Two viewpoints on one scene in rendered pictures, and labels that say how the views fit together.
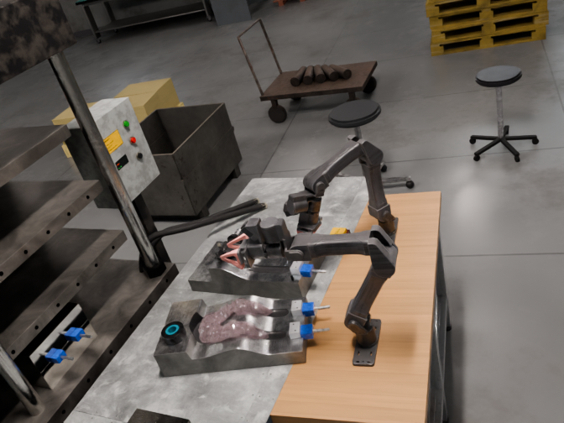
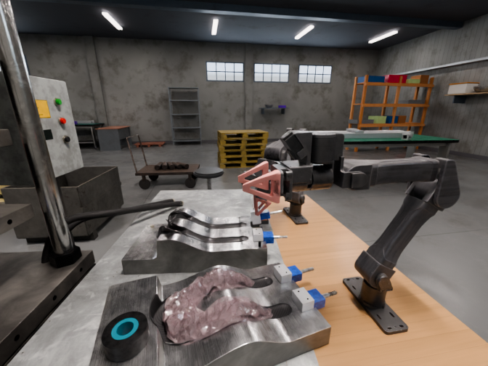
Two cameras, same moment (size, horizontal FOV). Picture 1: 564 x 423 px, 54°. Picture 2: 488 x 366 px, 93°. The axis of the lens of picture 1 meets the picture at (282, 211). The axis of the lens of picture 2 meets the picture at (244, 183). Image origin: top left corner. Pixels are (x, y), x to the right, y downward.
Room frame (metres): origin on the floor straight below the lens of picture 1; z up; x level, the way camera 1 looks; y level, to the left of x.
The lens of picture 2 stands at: (1.07, 0.47, 1.35)
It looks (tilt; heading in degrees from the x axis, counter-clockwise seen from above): 18 degrees down; 326
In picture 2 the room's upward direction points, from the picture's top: straight up
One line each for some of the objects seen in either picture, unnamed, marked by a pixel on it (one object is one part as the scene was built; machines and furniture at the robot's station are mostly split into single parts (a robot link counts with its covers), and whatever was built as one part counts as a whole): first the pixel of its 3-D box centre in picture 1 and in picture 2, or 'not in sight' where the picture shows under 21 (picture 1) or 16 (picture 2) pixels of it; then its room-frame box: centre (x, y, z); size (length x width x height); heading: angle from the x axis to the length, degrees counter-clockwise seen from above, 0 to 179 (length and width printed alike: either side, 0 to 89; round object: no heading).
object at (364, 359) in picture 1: (365, 334); (373, 292); (1.31, -0.15, 0.84); 0.20 x 0.07 x 0.08; 156
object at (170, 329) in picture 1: (174, 332); (126, 335); (1.48, 0.47, 0.93); 0.08 x 0.08 x 0.04
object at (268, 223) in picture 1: (284, 237); (333, 159); (1.38, 0.02, 1.24); 0.12 x 0.09 x 0.12; 66
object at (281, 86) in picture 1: (311, 65); (166, 160); (5.35, -0.68, 0.46); 1.15 x 0.70 x 0.91; 64
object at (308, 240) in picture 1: (342, 253); (392, 182); (1.32, -0.14, 1.17); 0.30 x 0.09 x 0.12; 66
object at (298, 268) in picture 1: (309, 270); (270, 237); (1.65, -0.04, 0.89); 0.13 x 0.05 x 0.05; 59
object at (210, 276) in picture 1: (253, 261); (200, 236); (1.84, 0.16, 0.87); 0.50 x 0.26 x 0.14; 59
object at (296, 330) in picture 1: (310, 331); (316, 298); (1.38, 0.02, 0.86); 0.13 x 0.05 x 0.05; 76
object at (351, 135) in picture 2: not in sight; (365, 156); (3.41, -3.93, 0.50); 2.75 x 1.07 x 0.99; 61
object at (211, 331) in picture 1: (232, 320); (216, 298); (1.50, 0.27, 0.90); 0.26 x 0.18 x 0.08; 76
